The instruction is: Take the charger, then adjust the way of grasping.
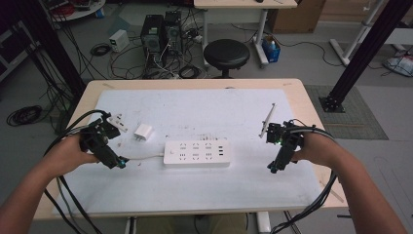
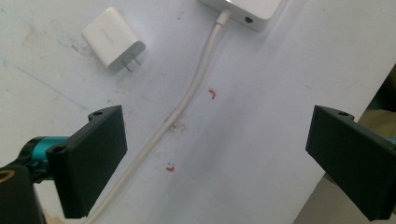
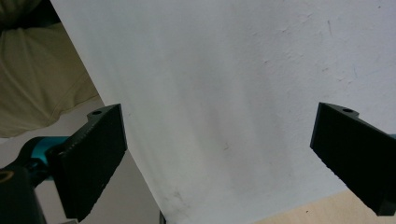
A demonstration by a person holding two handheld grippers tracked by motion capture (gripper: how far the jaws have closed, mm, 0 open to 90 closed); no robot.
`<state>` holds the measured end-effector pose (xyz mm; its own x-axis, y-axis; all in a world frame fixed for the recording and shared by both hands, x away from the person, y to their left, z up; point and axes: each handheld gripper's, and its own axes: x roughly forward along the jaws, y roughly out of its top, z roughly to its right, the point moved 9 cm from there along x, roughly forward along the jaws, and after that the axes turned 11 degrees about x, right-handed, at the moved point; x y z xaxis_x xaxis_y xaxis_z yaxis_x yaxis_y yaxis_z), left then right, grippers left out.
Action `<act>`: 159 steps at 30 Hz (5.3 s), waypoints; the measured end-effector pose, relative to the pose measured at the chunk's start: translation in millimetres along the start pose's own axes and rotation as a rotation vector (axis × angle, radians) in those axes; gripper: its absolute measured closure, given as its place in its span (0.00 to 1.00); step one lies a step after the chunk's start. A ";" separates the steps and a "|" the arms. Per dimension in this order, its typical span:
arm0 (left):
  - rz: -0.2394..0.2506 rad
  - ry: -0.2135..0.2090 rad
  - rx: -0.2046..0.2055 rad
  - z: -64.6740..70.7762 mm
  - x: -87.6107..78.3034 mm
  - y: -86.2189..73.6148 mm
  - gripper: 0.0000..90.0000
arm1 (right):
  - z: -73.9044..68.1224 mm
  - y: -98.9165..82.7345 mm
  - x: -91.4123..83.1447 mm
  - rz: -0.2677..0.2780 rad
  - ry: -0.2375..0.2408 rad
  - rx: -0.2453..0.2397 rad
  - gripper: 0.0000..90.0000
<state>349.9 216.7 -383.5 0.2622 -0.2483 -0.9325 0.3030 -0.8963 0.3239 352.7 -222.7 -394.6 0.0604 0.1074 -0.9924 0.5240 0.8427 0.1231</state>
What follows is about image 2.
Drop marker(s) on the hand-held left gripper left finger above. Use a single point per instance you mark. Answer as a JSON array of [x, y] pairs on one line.
[[90, 161]]

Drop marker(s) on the white power strip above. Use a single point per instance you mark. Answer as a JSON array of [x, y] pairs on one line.
[[249, 11]]

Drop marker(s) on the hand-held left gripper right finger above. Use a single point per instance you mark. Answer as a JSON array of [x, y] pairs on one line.
[[355, 155]]

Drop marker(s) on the white wall charger plug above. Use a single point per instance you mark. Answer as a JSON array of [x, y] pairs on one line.
[[110, 39]]

